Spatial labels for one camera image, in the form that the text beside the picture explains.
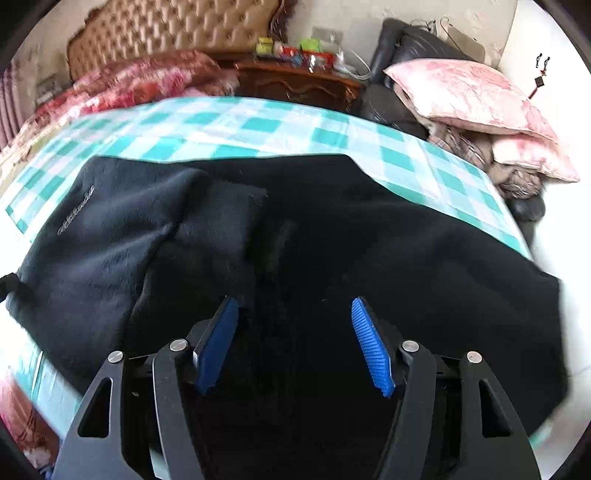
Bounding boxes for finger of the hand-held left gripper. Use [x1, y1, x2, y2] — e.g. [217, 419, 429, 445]
[0, 272, 22, 306]

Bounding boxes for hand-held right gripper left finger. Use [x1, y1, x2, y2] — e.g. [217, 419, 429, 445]
[51, 296, 241, 480]

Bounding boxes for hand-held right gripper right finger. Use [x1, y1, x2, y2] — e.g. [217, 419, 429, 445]
[351, 298, 541, 480]

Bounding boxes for black pants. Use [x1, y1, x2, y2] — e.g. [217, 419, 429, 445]
[2, 154, 573, 480]

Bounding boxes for pink curtain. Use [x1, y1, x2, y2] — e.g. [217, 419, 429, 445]
[0, 60, 25, 145]

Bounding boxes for teal checkered cloth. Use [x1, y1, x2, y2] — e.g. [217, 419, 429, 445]
[0, 96, 561, 480]

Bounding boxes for beige plaid blanket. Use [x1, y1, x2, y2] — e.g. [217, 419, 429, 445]
[392, 78, 546, 199]

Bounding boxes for black leather armchair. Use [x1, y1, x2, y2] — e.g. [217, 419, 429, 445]
[360, 18, 548, 222]

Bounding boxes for red floral quilt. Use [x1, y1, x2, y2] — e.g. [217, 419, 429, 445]
[0, 50, 238, 474]

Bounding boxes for small pink floral pillow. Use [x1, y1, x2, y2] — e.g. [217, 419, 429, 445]
[492, 134, 580, 183]

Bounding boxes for large pink floral pillow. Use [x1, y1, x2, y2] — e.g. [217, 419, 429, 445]
[383, 58, 559, 141]

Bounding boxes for dark wooden nightstand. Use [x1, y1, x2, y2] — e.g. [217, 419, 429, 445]
[208, 51, 365, 112]

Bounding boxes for tufted leather headboard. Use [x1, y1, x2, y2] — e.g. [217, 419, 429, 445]
[67, 0, 296, 79]

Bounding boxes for red knot ornament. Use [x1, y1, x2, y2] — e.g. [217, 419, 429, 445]
[529, 53, 553, 100]

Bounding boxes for beige flat board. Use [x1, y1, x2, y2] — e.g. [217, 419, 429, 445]
[445, 25, 488, 61]

